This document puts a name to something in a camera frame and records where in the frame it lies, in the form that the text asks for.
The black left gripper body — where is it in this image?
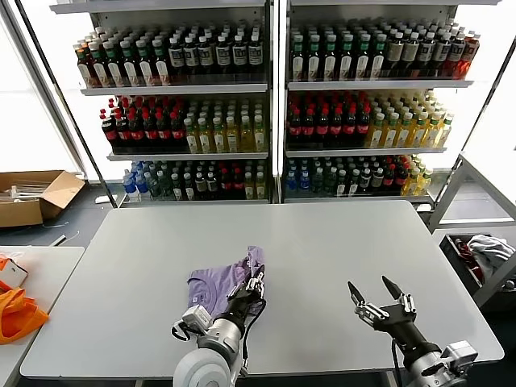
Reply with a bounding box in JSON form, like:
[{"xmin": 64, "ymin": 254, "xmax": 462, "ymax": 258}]
[{"xmin": 226, "ymin": 285, "xmax": 268, "ymax": 323}]

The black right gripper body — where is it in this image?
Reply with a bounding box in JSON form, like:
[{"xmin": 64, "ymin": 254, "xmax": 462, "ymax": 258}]
[{"xmin": 372, "ymin": 304, "xmax": 437, "ymax": 356}]

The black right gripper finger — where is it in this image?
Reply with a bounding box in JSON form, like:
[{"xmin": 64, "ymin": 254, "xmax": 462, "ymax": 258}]
[
  {"xmin": 381, "ymin": 274, "xmax": 417, "ymax": 314},
  {"xmin": 347, "ymin": 281, "xmax": 389, "ymax": 324}
]

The purple t-shirt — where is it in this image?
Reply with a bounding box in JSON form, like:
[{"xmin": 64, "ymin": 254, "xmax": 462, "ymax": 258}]
[{"xmin": 185, "ymin": 244, "xmax": 268, "ymax": 323}]

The black plastic bin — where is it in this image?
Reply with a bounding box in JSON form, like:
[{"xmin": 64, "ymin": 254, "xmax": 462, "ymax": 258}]
[{"xmin": 438, "ymin": 233, "xmax": 516, "ymax": 300}]

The red crumpled garment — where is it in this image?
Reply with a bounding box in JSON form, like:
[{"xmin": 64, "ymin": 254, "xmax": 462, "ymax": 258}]
[{"xmin": 452, "ymin": 238, "xmax": 485, "ymax": 284}]

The small cola bottle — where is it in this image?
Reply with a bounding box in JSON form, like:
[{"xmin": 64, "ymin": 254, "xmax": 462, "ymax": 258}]
[
  {"xmin": 394, "ymin": 164, "xmax": 408, "ymax": 197},
  {"xmin": 218, "ymin": 169, "xmax": 233, "ymax": 200},
  {"xmin": 231, "ymin": 169, "xmax": 245, "ymax": 200},
  {"xmin": 382, "ymin": 164, "xmax": 396, "ymax": 197}
]

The white grey crumpled garment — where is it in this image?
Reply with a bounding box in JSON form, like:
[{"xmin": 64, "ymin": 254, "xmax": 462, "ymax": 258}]
[{"xmin": 465, "ymin": 235, "xmax": 516, "ymax": 280}]

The blue label water bottle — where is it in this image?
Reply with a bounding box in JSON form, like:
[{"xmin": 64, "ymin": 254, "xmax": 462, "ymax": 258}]
[
  {"xmin": 135, "ymin": 170, "xmax": 149, "ymax": 202},
  {"xmin": 284, "ymin": 169, "xmax": 298, "ymax": 198},
  {"xmin": 297, "ymin": 169, "xmax": 311, "ymax": 198},
  {"xmin": 122, "ymin": 170, "xmax": 137, "ymax": 202}
]

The small green bottle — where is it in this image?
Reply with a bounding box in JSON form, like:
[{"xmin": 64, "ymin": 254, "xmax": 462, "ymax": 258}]
[
  {"xmin": 159, "ymin": 170, "xmax": 173, "ymax": 201},
  {"xmin": 147, "ymin": 170, "xmax": 162, "ymax": 201},
  {"xmin": 310, "ymin": 168, "xmax": 325, "ymax": 198},
  {"xmin": 323, "ymin": 168, "xmax": 337, "ymax": 198}
]

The red cap cola bottle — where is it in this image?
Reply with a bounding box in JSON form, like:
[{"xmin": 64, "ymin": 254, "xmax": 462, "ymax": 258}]
[
  {"xmin": 343, "ymin": 105, "xmax": 360, "ymax": 147},
  {"xmin": 287, "ymin": 106, "xmax": 304, "ymax": 147},
  {"xmin": 156, "ymin": 111, "xmax": 173, "ymax": 151},
  {"xmin": 315, "ymin": 105, "xmax": 331, "ymax": 147},
  {"xmin": 329, "ymin": 105, "xmax": 345, "ymax": 147},
  {"xmin": 302, "ymin": 105, "xmax": 318, "ymax": 147},
  {"xmin": 100, "ymin": 110, "xmax": 119, "ymax": 149},
  {"xmin": 141, "ymin": 112, "xmax": 158, "ymax": 151},
  {"xmin": 169, "ymin": 112, "xmax": 186, "ymax": 151},
  {"xmin": 127, "ymin": 112, "xmax": 144, "ymax": 151},
  {"xmin": 356, "ymin": 104, "xmax": 372, "ymax": 146},
  {"xmin": 114, "ymin": 112, "xmax": 131, "ymax": 150}
]

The white vertical light strip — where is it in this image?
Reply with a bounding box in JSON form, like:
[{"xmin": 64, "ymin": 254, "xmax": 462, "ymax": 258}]
[{"xmin": 272, "ymin": 0, "xmax": 281, "ymax": 178}]

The black slanted pole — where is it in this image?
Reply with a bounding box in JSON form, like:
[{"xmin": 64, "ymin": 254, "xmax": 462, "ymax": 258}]
[
  {"xmin": 452, "ymin": 35, "xmax": 516, "ymax": 172},
  {"xmin": 14, "ymin": 0, "xmax": 118, "ymax": 209}
]

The grey metal shelf unit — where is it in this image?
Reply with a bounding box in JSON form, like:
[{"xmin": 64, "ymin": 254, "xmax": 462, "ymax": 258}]
[
  {"xmin": 49, "ymin": 0, "xmax": 275, "ymax": 209},
  {"xmin": 281, "ymin": 0, "xmax": 476, "ymax": 205}
]

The green label tea bottle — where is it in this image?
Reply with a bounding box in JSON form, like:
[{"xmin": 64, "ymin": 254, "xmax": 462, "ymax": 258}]
[
  {"xmin": 306, "ymin": 34, "xmax": 323, "ymax": 82},
  {"xmin": 136, "ymin": 38, "xmax": 154, "ymax": 86},
  {"xmin": 120, "ymin": 39, "xmax": 138, "ymax": 87},
  {"xmin": 103, "ymin": 40, "xmax": 122, "ymax": 87},
  {"xmin": 370, "ymin": 33, "xmax": 386, "ymax": 81},
  {"xmin": 338, "ymin": 33, "xmax": 355, "ymax": 81},
  {"xmin": 88, "ymin": 40, "xmax": 106, "ymax": 88},
  {"xmin": 354, "ymin": 33, "xmax": 371, "ymax": 81},
  {"xmin": 152, "ymin": 37, "xmax": 170, "ymax": 86},
  {"xmin": 289, "ymin": 34, "xmax": 306, "ymax": 82},
  {"xmin": 322, "ymin": 33, "xmax": 339, "ymax": 81}
]

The dark bottle white label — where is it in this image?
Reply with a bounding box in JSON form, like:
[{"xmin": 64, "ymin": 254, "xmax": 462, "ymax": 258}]
[
  {"xmin": 214, "ymin": 35, "xmax": 231, "ymax": 83},
  {"xmin": 433, "ymin": 32, "xmax": 452, "ymax": 79},
  {"xmin": 417, "ymin": 32, "xmax": 435, "ymax": 79},
  {"xmin": 183, "ymin": 35, "xmax": 200, "ymax": 84},
  {"xmin": 231, "ymin": 35, "xmax": 248, "ymax": 83},
  {"xmin": 198, "ymin": 35, "xmax": 215, "ymax": 84},
  {"xmin": 448, "ymin": 33, "xmax": 466, "ymax": 79},
  {"xmin": 247, "ymin": 34, "xmax": 263, "ymax": 83},
  {"xmin": 168, "ymin": 35, "xmax": 185, "ymax": 84}
]

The orange fabric bag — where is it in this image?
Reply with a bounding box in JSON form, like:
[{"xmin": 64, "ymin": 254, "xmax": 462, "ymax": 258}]
[{"xmin": 0, "ymin": 285, "xmax": 50, "ymax": 345}]

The orange white small box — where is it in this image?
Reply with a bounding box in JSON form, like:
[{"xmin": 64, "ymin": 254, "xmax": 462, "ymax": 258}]
[{"xmin": 0, "ymin": 254, "xmax": 30, "ymax": 288}]

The dark bottle beige label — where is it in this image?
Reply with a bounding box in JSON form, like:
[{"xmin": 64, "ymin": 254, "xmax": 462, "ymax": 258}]
[
  {"xmin": 402, "ymin": 32, "xmax": 419, "ymax": 80},
  {"xmin": 385, "ymin": 32, "xmax": 404, "ymax": 80}
]

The open cardboard box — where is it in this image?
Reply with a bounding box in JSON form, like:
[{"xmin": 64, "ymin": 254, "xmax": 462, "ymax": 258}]
[{"xmin": 0, "ymin": 169, "xmax": 86, "ymax": 228}]

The red tea bottle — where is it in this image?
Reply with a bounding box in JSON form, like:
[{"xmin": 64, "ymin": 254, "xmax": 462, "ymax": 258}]
[
  {"xmin": 74, "ymin": 39, "xmax": 93, "ymax": 88},
  {"xmin": 461, "ymin": 35, "xmax": 481, "ymax": 80}
]

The white plastic tubes bundle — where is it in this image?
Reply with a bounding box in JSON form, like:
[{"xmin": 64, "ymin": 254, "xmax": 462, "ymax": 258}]
[{"xmin": 9, "ymin": 183, "xmax": 52, "ymax": 199}]

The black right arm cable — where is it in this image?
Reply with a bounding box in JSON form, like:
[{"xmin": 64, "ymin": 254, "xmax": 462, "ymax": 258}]
[{"xmin": 390, "ymin": 339, "xmax": 404, "ymax": 387}]

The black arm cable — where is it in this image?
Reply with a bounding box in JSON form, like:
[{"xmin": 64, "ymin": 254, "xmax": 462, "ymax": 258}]
[
  {"xmin": 390, "ymin": 339, "xmax": 404, "ymax": 387},
  {"xmin": 239, "ymin": 298, "xmax": 268, "ymax": 378}
]

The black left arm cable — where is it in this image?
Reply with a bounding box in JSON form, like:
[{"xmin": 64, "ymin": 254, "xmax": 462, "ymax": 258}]
[{"xmin": 239, "ymin": 298, "xmax": 268, "ymax": 378}]

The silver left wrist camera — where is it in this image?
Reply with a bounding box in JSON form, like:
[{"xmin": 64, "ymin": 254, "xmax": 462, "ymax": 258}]
[{"xmin": 171, "ymin": 305, "xmax": 214, "ymax": 342}]

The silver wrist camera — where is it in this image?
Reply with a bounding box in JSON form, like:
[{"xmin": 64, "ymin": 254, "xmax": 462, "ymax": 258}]
[
  {"xmin": 440, "ymin": 339, "xmax": 480, "ymax": 374},
  {"xmin": 171, "ymin": 305, "xmax": 214, "ymax": 342}
]

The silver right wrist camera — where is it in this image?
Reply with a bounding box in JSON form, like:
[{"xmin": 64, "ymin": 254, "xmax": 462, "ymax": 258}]
[{"xmin": 440, "ymin": 339, "xmax": 480, "ymax": 374}]

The grey metal frame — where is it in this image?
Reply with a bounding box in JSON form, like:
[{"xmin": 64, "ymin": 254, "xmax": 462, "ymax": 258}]
[{"xmin": 425, "ymin": 152, "xmax": 516, "ymax": 312}]

